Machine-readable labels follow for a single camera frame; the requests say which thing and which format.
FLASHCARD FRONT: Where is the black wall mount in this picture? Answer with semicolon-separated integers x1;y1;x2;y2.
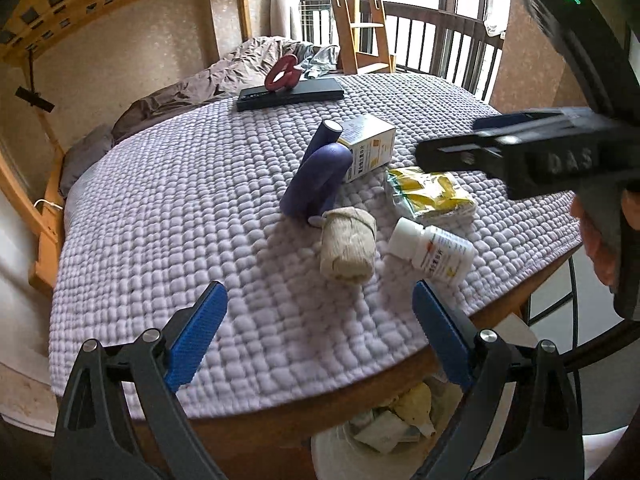
15;50;55;113

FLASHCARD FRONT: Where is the beige curtain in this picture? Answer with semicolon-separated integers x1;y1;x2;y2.
270;0;293;43

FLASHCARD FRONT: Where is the dark window railing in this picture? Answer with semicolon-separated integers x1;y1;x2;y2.
300;0;505;101

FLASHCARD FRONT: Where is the grey pillow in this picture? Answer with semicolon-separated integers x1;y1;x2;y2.
59;124;115;198

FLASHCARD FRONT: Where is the lavender quilted blanket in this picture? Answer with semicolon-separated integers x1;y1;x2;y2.
47;72;586;418

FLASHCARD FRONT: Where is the person's right hand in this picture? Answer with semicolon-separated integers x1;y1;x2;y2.
570;194;623;287

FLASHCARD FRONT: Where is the grey-green garment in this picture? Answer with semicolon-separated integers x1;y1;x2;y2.
295;44;342;80

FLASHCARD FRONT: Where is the white crumpled paper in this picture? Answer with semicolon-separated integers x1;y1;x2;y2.
352;410;411;453

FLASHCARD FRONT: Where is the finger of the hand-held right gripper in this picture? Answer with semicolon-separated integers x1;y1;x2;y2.
472;109;566;133
416;130;508;175

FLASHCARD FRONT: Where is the white trash bin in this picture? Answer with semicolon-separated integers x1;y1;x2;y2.
310;370;481;480

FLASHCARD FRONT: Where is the wooden bunk bed frame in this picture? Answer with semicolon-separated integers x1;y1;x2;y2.
0;0;321;297

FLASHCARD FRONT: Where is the purple bent foam tube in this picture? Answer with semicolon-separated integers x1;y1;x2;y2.
279;119;354;220

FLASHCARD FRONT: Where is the black metal chair frame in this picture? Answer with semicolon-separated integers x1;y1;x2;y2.
522;255;640;376

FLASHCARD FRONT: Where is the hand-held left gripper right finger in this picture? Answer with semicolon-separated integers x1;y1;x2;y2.
412;281;585;480

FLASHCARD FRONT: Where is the beige bandage roll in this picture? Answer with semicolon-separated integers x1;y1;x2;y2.
319;207;377;285

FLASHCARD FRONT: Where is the yellow packet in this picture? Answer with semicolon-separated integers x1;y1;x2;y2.
386;166;478;225

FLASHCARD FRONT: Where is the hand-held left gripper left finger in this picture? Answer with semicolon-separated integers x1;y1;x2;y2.
51;281;229;480

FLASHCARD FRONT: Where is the white and yellow medicine box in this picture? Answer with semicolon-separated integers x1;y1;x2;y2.
336;113;397;183

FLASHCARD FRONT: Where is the red ring-shaped object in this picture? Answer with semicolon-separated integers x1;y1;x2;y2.
264;55;304;93

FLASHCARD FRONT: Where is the wooden bunk ladder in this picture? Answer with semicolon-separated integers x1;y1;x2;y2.
322;0;396;75

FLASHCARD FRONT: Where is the white pill bottle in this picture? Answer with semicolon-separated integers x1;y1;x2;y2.
387;217;476;288

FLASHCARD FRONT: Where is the black flat box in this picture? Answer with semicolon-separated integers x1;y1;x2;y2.
236;76;346;112

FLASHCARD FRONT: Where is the pale yellow crumpled wrapper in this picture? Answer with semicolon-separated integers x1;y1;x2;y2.
385;382;436;436

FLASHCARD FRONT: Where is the brown duvet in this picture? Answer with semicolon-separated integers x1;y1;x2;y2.
112;36;321;143

